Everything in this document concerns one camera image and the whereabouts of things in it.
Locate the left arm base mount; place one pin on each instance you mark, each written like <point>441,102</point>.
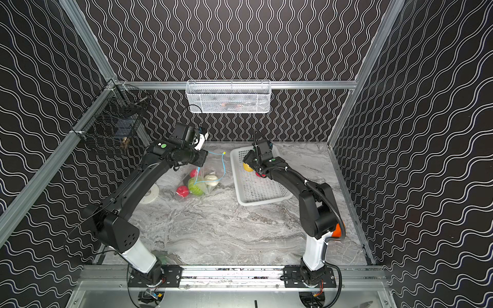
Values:
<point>167,276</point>

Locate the black wire wall basket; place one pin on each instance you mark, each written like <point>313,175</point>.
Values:
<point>113,128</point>

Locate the orange plastic bowl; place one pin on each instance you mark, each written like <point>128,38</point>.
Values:
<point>337,233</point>

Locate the white tape roll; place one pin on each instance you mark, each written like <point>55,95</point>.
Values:
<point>151,195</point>

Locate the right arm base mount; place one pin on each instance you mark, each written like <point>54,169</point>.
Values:
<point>301,276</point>

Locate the clear zip top bag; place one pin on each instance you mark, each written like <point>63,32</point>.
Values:
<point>202,181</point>

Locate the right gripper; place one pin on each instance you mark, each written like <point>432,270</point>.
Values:
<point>252,160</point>

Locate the white plastic basket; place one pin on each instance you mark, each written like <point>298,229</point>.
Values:
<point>252,190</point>

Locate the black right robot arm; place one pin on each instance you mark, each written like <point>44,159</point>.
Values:
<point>320,220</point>

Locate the clear wall basket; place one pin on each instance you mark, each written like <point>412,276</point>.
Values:
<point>229,96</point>

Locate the green cabbage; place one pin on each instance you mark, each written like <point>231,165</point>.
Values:
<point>194,187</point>

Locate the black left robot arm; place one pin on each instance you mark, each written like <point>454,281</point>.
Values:
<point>109,222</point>

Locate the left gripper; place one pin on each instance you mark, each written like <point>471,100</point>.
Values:
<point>201,157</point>

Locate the red apple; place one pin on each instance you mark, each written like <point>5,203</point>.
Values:
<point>182,191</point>

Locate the white daikon radish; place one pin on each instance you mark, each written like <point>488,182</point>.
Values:
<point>211,180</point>

